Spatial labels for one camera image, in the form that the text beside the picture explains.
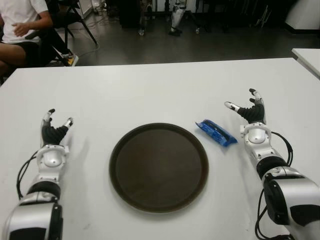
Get black wheeled cart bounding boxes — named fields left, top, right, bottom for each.
left=117, top=0, right=146, bottom=36

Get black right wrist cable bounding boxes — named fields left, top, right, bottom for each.
left=269, top=130, right=294, bottom=167

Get black empty chair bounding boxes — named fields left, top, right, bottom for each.
left=46, top=0, right=98, bottom=46

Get white humanoid robot legs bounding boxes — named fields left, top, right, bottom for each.
left=168, top=0, right=187, bottom=36

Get black tripod stand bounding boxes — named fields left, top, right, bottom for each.
left=186, top=9, right=210, bottom=35

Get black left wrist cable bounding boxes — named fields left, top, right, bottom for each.
left=16, top=149, right=39, bottom=199

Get black chair under person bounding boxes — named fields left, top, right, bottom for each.
left=24, top=29, right=75, bottom=67

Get black right elbow cable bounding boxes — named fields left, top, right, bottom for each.
left=254, top=187, right=268, bottom=240

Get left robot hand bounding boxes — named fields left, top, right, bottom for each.
left=39, top=108, right=75, bottom=147

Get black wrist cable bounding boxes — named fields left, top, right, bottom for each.
left=16, top=149, right=39, bottom=199
left=269, top=130, right=294, bottom=167

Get white curved panel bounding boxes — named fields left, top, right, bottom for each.
left=284, top=0, right=320, bottom=33

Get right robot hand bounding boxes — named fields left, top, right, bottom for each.
left=224, top=87, right=267, bottom=125

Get neighbouring white table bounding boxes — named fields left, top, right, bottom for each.
left=291, top=47, right=320, bottom=81

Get seated person white shirt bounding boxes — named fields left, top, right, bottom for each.
left=0, top=0, right=55, bottom=76

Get round dark brown tray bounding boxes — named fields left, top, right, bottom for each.
left=108, top=121, right=210, bottom=214

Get grey folded chairs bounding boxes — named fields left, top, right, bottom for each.
left=249, top=4, right=273, bottom=29

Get blue Oreo cookie pack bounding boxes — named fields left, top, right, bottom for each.
left=194, top=119, right=238, bottom=148

